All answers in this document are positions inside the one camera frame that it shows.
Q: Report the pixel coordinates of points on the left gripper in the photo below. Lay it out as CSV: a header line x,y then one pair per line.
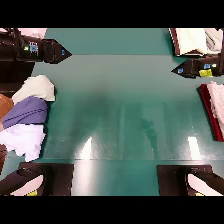
x,y
51,51

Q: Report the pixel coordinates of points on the purple garment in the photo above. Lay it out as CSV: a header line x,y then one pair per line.
x,y
26,111

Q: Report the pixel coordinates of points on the grey garment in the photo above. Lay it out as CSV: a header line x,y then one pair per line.
x,y
215,38

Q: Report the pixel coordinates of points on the pale pink garment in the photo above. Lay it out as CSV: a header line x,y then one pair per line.
x,y
33,32

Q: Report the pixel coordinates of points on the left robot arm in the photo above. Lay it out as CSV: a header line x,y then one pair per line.
x,y
13,50

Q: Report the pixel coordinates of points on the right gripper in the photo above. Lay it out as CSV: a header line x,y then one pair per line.
x,y
190,69

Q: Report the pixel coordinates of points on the red garment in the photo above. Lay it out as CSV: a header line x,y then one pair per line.
x,y
208,106

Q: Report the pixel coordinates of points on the pale green T-shirt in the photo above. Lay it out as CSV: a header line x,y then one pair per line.
x,y
36,88

